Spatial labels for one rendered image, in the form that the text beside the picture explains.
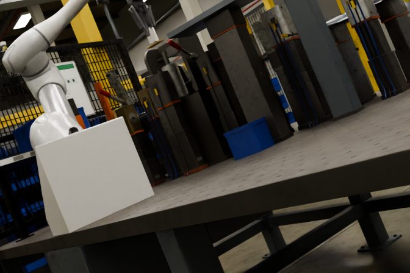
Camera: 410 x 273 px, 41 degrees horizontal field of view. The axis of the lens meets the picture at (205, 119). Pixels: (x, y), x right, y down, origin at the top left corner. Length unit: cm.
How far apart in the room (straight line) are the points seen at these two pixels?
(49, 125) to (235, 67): 60
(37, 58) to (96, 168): 80
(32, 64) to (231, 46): 89
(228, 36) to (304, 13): 26
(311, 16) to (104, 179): 75
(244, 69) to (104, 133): 48
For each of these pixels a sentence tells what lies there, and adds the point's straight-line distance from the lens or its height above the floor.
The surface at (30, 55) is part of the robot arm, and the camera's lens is 229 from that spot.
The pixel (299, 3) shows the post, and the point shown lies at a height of 105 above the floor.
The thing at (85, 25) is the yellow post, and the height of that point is 166.
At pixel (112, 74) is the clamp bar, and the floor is 120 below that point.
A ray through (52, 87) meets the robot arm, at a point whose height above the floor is 122.
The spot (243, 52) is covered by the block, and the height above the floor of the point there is 100.
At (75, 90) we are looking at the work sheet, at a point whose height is 129.
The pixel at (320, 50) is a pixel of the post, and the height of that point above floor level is 90.
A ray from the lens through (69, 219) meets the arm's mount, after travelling 158.
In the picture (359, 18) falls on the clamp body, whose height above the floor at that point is 95.
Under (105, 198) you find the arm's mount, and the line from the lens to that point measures 162.
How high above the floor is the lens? 79
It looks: 2 degrees up
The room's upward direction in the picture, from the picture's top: 22 degrees counter-clockwise
